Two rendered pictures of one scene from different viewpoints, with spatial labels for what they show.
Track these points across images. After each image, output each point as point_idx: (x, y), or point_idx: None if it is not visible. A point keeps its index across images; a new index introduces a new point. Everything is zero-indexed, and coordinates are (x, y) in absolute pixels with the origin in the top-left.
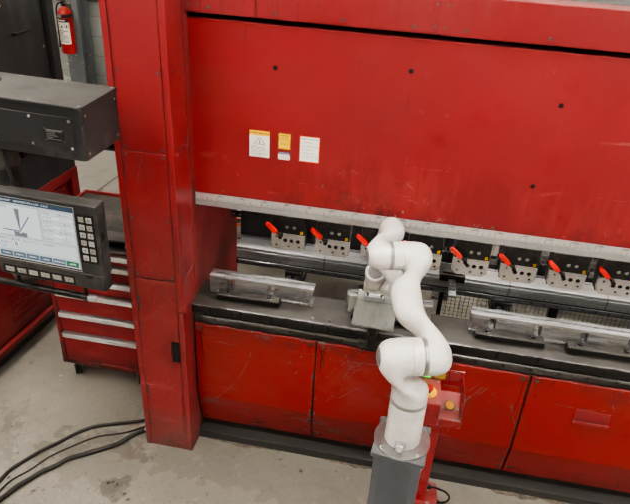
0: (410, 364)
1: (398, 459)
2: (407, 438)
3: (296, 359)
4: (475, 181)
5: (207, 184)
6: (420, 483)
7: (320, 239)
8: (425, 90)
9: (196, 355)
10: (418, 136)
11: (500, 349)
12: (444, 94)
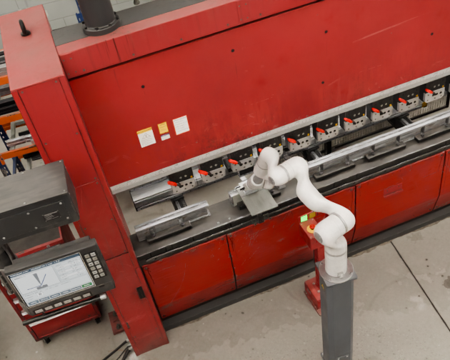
0: (338, 232)
1: (343, 281)
2: (343, 268)
3: (216, 251)
4: (289, 95)
5: (117, 178)
6: None
7: (207, 174)
8: (244, 57)
9: (148, 286)
10: (248, 86)
11: (334, 181)
12: (256, 55)
